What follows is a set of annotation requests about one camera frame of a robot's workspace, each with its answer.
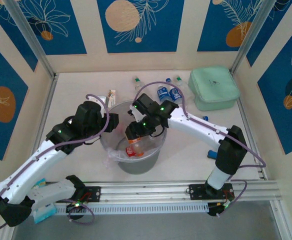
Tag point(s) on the clear bottle blue label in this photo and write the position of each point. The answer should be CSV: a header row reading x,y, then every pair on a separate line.
x,y
163,93
175,93

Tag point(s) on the small white printed carton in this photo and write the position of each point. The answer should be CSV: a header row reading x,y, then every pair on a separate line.
x,y
111,96

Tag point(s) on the red snack packet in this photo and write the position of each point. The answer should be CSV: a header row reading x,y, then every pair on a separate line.
x,y
131,150

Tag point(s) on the clear bottle green neck label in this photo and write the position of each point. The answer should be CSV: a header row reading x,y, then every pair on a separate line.
x,y
137,85
183,86

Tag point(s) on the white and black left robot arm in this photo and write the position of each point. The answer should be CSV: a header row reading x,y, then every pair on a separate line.
x,y
31,165

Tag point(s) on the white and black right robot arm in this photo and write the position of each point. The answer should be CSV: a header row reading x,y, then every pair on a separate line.
x,y
198,127

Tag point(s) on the clear plastic bin liner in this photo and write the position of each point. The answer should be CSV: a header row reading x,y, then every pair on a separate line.
x,y
116,155

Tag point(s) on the small blue bottle cap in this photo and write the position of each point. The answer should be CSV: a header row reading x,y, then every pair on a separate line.
x,y
205,118

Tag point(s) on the small blue object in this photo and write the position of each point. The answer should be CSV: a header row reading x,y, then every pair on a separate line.
x,y
211,154

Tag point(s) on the mint green zip pouch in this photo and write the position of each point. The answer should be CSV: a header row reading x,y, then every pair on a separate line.
x,y
213,87

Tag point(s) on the black controller board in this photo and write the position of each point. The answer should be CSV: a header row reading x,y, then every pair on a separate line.
x,y
218,208
76,207

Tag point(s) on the teal cardboard box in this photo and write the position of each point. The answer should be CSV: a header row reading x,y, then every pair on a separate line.
x,y
44,215

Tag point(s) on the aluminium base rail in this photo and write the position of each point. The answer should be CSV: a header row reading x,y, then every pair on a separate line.
x,y
148,191

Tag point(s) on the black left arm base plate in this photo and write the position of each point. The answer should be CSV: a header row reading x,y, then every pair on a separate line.
x,y
93,193

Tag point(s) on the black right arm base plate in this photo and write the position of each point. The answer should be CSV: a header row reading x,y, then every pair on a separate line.
x,y
197,191

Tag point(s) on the aluminium frame post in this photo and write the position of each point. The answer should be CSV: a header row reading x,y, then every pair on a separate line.
x,y
29,37
250,37

